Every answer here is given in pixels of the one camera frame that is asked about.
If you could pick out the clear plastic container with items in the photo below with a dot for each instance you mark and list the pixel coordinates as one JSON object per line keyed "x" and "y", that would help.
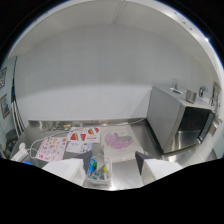
{"x": 99, "y": 170}

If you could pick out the white power adapter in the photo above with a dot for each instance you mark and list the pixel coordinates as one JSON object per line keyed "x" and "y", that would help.
{"x": 20, "y": 152}

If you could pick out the small metal stand object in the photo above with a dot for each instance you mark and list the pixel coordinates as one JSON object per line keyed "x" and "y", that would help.
{"x": 175, "y": 87}

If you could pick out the white printed paper sheet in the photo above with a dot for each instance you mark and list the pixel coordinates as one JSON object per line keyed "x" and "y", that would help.
{"x": 78, "y": 147}

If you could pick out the pink sticker sheet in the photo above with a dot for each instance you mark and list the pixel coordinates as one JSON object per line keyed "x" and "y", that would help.
{"x": 52, "y": 148}

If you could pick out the silver microwave oven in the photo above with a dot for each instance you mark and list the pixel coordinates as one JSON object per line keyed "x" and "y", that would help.
{"x": 181, "y": 118}

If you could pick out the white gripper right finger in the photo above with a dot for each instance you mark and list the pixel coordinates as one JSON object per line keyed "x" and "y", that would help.
{"x": 156, "y": 168}

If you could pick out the small metal box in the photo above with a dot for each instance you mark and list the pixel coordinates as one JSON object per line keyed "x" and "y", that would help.
{"x": 191, "y": 96}

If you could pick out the framed wall picture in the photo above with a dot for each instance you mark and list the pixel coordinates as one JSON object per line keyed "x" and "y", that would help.
{"x": 2, "y": 77}
{"x": 5, "y": 105}

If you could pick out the colourful triangle pattern sheet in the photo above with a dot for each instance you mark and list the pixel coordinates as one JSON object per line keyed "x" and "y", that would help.
{"x": 83, "y": 134}

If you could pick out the paper with purple drawing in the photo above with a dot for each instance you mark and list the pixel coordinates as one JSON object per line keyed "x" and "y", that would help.
{"x": 119, "y": 141}

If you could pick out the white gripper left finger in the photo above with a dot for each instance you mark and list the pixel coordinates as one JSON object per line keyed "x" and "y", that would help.
{"x": 68, "y": 167}

